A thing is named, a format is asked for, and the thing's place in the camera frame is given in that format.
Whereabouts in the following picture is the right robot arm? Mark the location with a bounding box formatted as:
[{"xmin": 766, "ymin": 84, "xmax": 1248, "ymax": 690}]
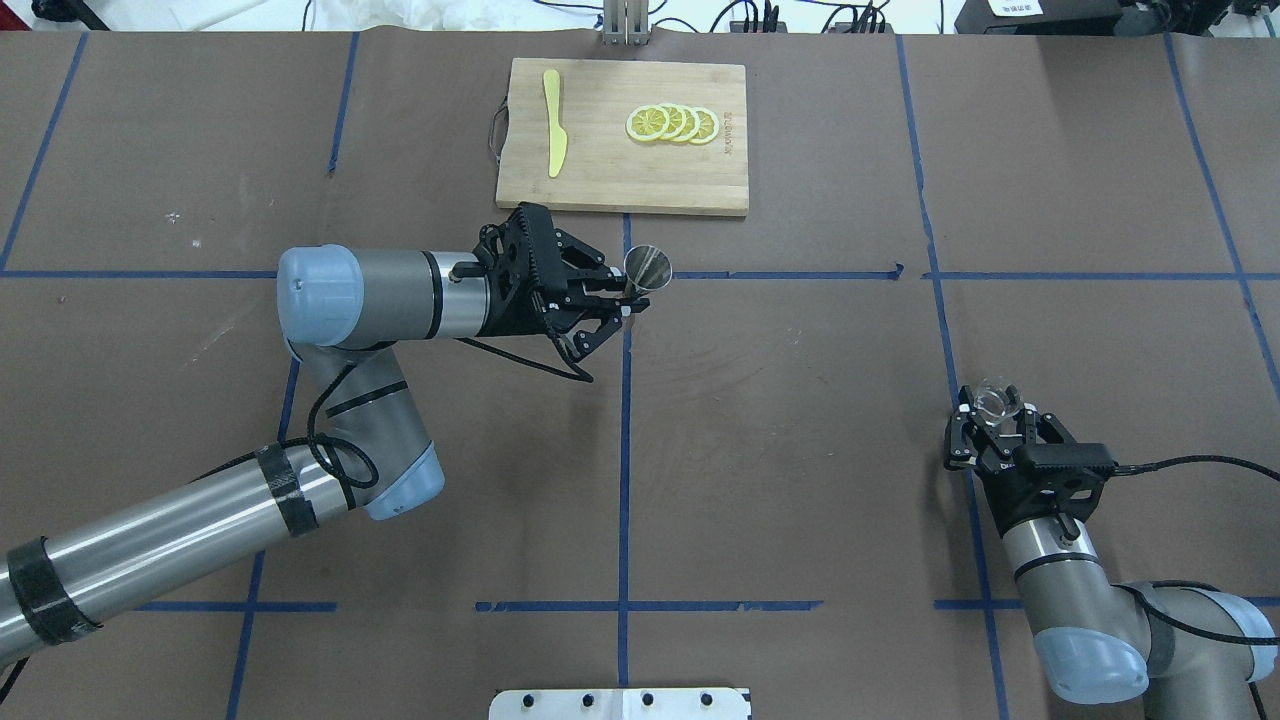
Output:
[{"xmin": 943, "ymin": 384, "xmax": 1277, "ymax": 719}]

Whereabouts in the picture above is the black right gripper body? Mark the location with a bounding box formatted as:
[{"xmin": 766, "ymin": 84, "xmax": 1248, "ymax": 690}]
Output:
[{"xmin": 975, "ymin": 451, "xmax": 1111, "ymax": 527}]

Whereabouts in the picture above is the wooden cutting board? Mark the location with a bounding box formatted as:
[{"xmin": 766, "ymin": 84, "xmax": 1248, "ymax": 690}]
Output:
[{"xmin": 495, "ymin": 56, "xmax": 750, "ymax": 217}]

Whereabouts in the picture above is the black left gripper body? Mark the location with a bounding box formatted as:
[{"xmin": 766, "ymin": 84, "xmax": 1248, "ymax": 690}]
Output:
[{"xmin": 485, "ymin": 202, "xmax": 575, "ymax": 337}]

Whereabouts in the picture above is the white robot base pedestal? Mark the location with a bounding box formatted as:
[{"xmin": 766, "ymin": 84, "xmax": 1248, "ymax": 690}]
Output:
[{"xmin": 488, "ymin": 687, "xmax": 754, "ymax": 719}]

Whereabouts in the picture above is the steel jigger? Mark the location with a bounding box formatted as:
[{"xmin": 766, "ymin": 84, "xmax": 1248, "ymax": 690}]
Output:
[{"xmin": 620, "ymin": 245, "xmax": 675, "ymax": 306}]

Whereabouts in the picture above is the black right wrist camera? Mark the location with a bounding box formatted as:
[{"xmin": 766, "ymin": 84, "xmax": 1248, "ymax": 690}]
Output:
[{"xmin": 1011, "ymin": 443, "xmax": 1119, "ymax": 477}]

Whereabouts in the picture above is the black box on desk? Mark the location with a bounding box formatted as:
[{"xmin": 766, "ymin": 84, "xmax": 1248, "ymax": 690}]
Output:
[{"xmin": 954, "ymin": 1, "xmax": 1133, "ymax": 36}]

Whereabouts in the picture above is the small clear glass cup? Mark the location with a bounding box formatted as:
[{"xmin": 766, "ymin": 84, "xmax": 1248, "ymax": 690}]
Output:
[{"xmin": 966, "ymin": 375, "xmax": 1024, "ymax": 428}]

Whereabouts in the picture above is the back lemon slice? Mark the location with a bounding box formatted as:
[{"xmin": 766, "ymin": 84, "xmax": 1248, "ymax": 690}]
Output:
[{"xmin": 684, "ymin": 106, "xmax": 721, "ymax": 146}]

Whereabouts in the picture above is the aluminium frame post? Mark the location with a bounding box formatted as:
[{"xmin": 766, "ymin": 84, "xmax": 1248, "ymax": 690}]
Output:
[{"xmin": 600, "ymin": 0, "xmax": 652, "ymax": 46}]

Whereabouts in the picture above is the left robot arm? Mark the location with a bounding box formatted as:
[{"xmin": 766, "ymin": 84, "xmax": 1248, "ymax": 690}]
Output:
[{"xmin": 1, "ymin": 202, "xmax": 672, "ymax": 667}]

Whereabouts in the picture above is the yellow plastic knife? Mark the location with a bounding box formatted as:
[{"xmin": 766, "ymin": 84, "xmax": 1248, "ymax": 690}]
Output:
[{"xmin": 541, "ymin": 68, "xmax": 570, "ymax": 179}]

